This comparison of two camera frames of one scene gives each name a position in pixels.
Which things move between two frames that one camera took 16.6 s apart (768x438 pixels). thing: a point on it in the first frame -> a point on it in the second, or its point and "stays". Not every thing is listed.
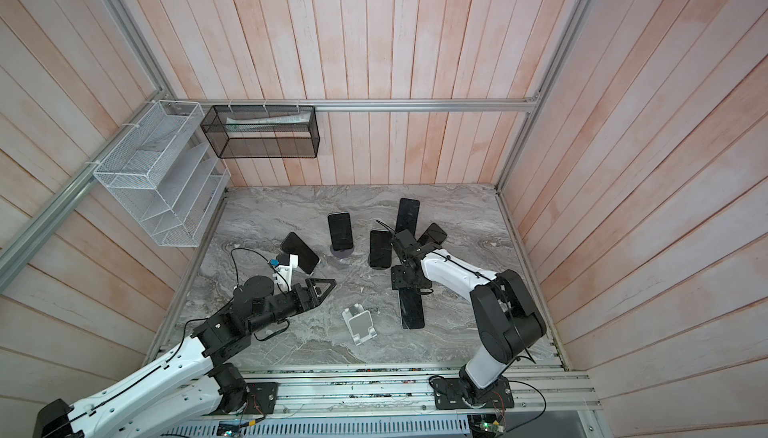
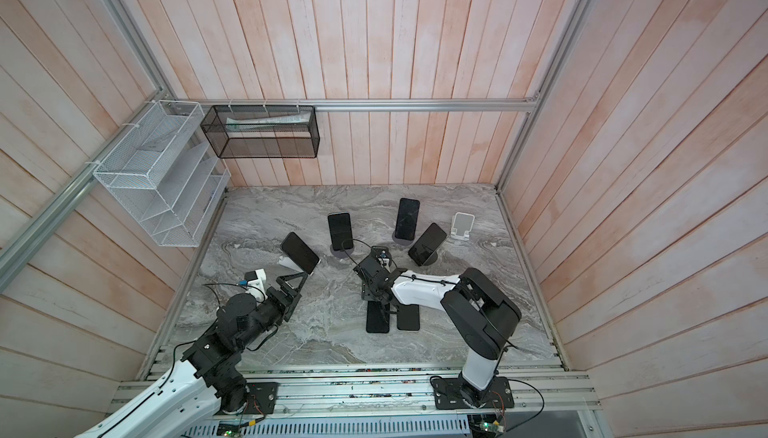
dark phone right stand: x=434 y=234 stays
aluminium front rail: x=405 y=390 stays
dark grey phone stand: x=342 y=254 stays
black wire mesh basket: x=262 y=131 stays
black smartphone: x=411 y=307 stays
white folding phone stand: x=360 y=323 -> x=462 y=226
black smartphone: x=341 y=231 stays
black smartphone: x=307 y=258 stays
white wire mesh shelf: x=166 y=172 stays
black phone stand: x=381 y=249 -> x=378 y=317
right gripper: x=397 y=279 -> x=366 y=291
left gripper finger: x=319 y=299 -> x=295 y=291
